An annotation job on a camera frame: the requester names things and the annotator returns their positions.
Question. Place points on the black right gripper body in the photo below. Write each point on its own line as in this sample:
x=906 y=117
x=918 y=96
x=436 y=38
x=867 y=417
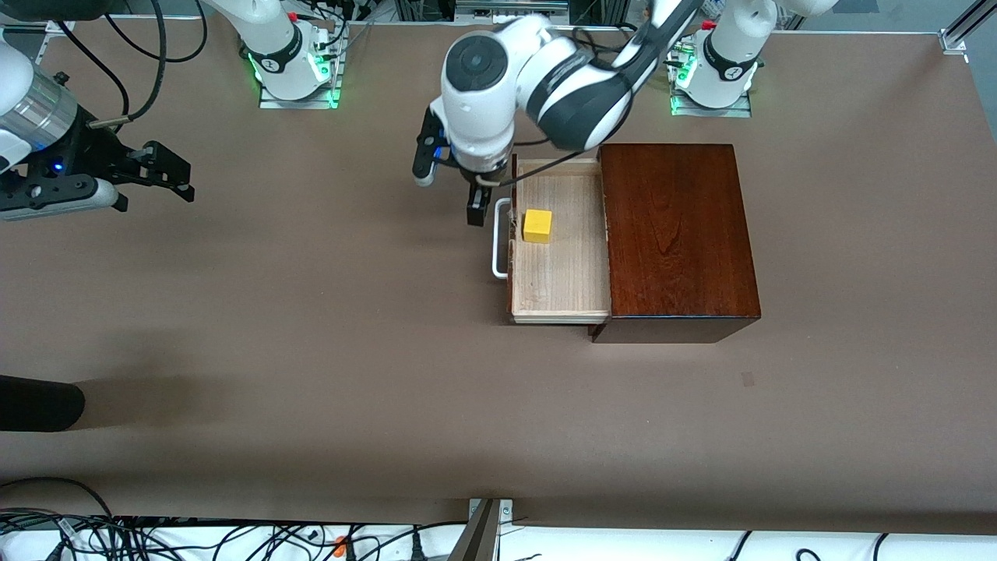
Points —
x=87 y=153

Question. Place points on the yellow cube block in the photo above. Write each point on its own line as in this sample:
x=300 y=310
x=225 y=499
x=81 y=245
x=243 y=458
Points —
x=537 y=226

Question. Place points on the light wood drawer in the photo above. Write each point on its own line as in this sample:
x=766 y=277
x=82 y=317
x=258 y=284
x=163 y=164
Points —
x=561 y=273

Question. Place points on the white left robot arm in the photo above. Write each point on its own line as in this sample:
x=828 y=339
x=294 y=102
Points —
x=483 y=101

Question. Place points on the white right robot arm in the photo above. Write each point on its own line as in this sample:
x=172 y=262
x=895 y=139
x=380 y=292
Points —
x=273 y=39

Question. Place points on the grey power strip device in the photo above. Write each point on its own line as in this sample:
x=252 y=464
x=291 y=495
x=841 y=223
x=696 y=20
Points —
x=510 y=9

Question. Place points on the dark brown wooden cabinet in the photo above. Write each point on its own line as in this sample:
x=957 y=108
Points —
x=678 y=234

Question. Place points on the black cylindrical pole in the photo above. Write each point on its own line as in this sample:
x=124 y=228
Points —
x=39 y=403

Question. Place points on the aluminium corner profile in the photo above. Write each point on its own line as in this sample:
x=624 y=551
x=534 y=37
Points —
x=962 y=31

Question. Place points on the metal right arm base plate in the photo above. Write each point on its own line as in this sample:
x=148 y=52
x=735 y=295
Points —
x=300 y=103

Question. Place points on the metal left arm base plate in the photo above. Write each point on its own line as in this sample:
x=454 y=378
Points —
x=728 y=112

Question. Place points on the small aluminium bracket plate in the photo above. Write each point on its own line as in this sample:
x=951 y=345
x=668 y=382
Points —
x=505 y=510

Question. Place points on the grey metal mount bar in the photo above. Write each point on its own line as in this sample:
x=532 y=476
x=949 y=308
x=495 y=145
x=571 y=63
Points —
x=475 y=538

